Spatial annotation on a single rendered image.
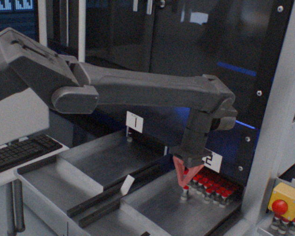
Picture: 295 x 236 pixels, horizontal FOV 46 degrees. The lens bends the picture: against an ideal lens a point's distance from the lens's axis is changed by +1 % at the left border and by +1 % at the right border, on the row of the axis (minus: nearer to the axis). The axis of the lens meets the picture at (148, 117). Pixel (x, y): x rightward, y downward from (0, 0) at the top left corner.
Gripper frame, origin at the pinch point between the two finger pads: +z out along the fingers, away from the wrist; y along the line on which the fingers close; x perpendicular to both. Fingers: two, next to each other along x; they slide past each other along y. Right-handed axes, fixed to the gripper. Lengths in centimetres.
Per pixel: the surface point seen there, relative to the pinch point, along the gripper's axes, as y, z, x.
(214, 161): 25.5, 1.0, 5.2
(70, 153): 8, 17, 54
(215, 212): 23.8, 15.5, -0.8
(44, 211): 42, 84, 107
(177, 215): 13.5, 17.5, 6.3
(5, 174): -8, 29, 69
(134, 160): 25.2, 15.1, 36.6
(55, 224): 43, 86, 96
